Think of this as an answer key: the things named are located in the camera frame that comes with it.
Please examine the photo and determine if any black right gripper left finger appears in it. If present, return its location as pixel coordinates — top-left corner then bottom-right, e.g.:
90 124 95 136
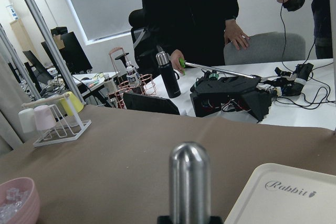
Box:
157 216 171 224

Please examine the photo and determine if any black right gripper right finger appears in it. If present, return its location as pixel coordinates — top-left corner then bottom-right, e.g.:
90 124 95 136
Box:
209 216 223 224

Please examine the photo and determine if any steel muddler black tip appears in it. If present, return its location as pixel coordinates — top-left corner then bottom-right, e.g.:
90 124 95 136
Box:
169 142 211 223

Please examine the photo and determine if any clear ice cubes pile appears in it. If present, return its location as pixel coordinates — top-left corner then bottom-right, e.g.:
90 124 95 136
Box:
1 187 30 223

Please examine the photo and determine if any yellow cup in rack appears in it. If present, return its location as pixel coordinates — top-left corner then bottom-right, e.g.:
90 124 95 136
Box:
59 91 85 116

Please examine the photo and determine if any pink cup in rack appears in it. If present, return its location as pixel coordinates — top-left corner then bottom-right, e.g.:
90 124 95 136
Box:
34 105 56 131

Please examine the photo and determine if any white cup in rack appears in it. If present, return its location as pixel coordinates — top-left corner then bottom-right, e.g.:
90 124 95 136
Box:
18 108 36 133

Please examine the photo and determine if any cream rabbit tray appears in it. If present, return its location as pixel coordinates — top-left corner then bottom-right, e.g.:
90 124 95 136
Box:
225 163 335 223

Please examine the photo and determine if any black device on desk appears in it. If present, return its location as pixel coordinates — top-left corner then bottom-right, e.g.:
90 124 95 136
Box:
190 77 276 121

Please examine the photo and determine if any pink bowl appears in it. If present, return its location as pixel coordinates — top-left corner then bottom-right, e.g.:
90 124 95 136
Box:
1 177 40 223

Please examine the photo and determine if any black thermos bottle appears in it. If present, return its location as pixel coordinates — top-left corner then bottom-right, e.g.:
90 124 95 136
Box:
156 51 181 98

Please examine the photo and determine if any grey office chair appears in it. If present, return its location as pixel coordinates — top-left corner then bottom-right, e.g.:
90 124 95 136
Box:
224 31 306 65

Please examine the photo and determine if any person in black jacket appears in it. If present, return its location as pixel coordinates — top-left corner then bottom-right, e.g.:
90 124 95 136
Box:
142 0 249 73

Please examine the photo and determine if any person holding device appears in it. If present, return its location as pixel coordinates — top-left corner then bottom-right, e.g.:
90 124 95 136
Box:
275 0 334 60

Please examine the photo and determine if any white wire cup rack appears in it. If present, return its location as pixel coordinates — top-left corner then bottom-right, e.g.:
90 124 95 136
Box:
22 91 91 147

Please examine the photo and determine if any copper wire bottle rack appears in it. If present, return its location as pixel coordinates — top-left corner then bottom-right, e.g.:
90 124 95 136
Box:
108 47 156 109

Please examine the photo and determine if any aluminium frame post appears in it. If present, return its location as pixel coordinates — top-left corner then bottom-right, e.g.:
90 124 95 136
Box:
24 0 86 104

